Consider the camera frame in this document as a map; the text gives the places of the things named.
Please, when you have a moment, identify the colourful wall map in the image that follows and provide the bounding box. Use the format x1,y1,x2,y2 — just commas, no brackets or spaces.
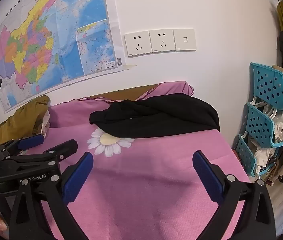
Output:
0,0,126,113

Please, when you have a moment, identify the blue perforated plastic basket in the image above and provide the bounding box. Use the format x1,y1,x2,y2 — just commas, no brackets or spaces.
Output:
246,102,283,148
250,62,283,111
235,134,259,177

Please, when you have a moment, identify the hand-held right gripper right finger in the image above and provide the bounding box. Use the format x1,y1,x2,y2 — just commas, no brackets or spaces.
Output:
192,150,277,240

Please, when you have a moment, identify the white wall data panel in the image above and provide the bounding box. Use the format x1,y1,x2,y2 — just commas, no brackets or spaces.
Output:
173,29,197,52

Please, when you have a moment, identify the mustard cloth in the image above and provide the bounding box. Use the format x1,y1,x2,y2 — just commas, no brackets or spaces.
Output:
0,95,51,147

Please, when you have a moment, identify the black buttoned coat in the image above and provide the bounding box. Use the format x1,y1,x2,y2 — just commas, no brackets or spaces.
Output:
89,93,220,138

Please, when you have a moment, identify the white wall socket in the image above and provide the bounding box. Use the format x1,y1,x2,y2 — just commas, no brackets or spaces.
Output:
148,29,175,53
124,31,152,58

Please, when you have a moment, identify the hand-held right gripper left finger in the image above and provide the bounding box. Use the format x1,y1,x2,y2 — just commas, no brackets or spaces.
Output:
9,151,94,240

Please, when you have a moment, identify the cream cloth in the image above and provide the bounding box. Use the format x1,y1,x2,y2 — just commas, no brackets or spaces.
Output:
33,110,51,138

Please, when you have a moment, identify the white plastic bag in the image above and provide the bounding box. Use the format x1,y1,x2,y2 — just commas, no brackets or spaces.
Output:
264,105,283,143
253,145,279,172

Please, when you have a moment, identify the pink printed blanket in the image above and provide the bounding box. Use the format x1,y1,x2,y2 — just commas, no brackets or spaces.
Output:
40,81,252,240

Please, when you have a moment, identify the brown wooden headboard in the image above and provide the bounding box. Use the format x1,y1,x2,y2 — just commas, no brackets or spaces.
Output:
85,84,162,103

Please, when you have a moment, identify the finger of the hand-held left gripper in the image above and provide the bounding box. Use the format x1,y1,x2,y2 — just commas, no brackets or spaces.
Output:
0,140,78,178
0,134,45,160

